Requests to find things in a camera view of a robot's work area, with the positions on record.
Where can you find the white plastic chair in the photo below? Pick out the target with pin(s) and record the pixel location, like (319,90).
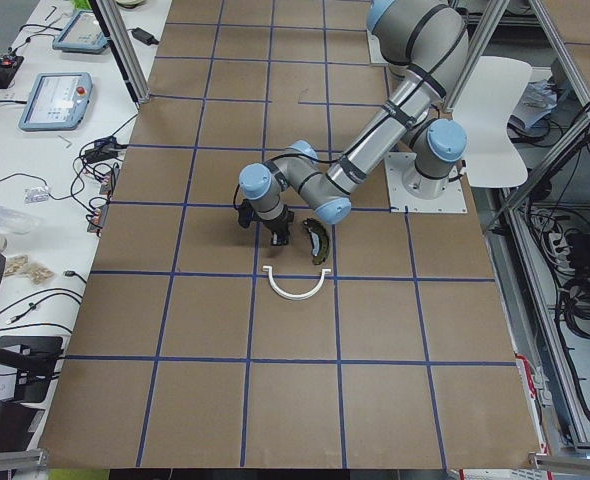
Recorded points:
(483,110)

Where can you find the teach pendant tablet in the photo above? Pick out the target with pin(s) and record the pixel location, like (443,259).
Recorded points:
(82,34)
(57,102)

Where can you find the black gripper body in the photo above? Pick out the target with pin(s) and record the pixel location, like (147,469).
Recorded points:
(278,225)

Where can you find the white curved plastic clamp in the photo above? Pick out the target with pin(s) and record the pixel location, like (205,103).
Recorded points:
(296,290)

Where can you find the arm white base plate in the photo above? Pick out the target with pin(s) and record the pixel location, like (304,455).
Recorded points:
(410,192)

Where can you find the olive brake shoe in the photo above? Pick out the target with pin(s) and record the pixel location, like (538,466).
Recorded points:
(319,238)

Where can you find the near teach pendant tablet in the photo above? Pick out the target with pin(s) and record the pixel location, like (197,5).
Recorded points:
(57,102)

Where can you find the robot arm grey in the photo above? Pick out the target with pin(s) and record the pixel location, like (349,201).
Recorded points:
(429,40)

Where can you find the aluminium frame post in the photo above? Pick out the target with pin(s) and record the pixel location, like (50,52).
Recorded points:
(115,32)

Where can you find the far teach pendant tablet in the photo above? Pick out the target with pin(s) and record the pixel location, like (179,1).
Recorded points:
(82,34)

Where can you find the clear plastic water bottle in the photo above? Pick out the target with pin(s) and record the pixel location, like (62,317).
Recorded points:
(17,222)

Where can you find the black power adapter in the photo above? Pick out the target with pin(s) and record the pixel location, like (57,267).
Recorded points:
(144,36)

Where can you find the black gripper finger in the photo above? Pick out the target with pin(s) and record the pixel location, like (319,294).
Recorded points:
(277,240)

